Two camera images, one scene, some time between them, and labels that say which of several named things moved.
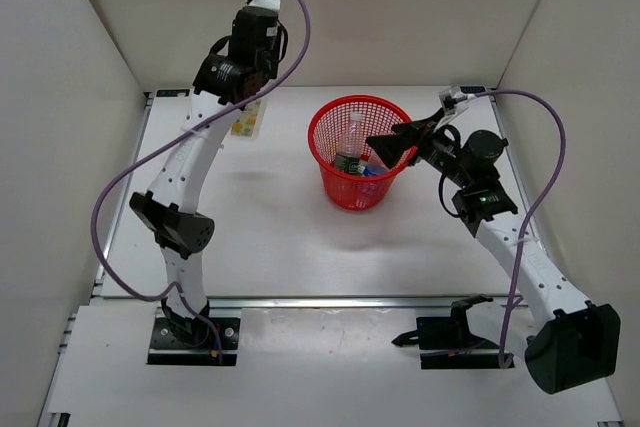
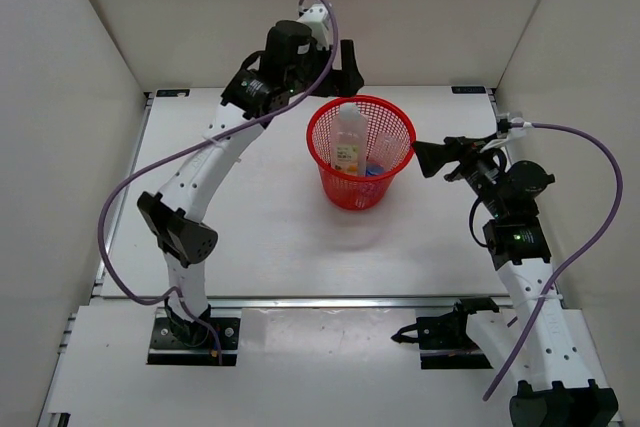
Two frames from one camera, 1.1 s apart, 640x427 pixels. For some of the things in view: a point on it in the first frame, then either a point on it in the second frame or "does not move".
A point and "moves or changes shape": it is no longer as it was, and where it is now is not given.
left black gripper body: [271, 59] -> [303, 77]
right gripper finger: [415, 129] -> [465, 142]
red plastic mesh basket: [355, 174] does not move
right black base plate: [452, 333] does not move
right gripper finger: [389, 147] -> [433, 156]
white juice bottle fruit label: [247, 124] moves or changes shape
